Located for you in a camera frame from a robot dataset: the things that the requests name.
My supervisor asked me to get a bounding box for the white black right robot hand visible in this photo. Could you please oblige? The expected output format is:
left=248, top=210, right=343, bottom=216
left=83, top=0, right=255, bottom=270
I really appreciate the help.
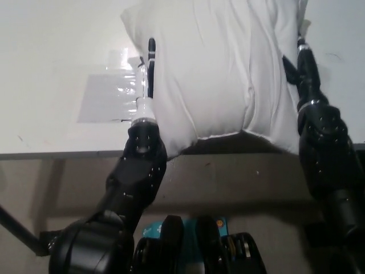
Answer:
left=296, top=19, right=313, bottom=47

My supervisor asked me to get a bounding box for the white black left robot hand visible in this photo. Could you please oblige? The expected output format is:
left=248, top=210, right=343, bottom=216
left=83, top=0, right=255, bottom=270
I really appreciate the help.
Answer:
left=132, top=38, right=158, bottom=124

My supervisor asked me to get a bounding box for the white square pillow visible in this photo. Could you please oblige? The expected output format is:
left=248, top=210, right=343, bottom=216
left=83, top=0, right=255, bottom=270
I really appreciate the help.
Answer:
left=119, top=0, right=311, bottom=160

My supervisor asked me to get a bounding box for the clear plastic sheet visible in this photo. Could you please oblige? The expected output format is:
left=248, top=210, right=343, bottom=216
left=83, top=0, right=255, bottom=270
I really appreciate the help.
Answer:
left=77, top=50, right=147, bottom=124

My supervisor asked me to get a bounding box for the teal box with orange button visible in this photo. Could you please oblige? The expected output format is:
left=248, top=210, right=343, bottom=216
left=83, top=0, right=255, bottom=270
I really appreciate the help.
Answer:
left=141, top=216, right=230, bottom=274

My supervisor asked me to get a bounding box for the black slanted table leg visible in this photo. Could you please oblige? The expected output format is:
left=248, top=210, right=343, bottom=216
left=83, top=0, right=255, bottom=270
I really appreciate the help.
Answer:
left=0, top=204, right=43, bottom=245

